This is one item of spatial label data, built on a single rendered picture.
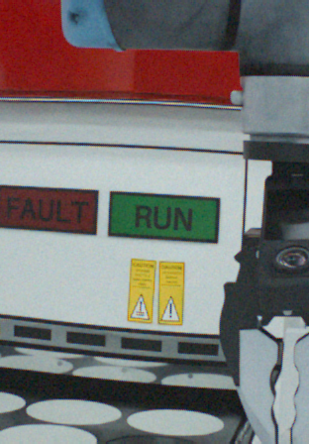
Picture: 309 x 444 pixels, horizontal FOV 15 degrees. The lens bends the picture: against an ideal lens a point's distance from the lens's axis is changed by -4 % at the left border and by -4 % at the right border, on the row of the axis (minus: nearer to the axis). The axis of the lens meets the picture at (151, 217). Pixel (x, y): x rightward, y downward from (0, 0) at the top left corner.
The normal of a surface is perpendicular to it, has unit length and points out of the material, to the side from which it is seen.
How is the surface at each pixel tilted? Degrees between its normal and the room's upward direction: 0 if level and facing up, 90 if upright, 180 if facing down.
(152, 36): 154
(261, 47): 91
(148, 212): 90
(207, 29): 131
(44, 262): 90
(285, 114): 90
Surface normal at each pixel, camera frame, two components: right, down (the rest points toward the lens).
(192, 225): -0.19, 0.08
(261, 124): -0.68, 0.05
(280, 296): -0.12, 0.59
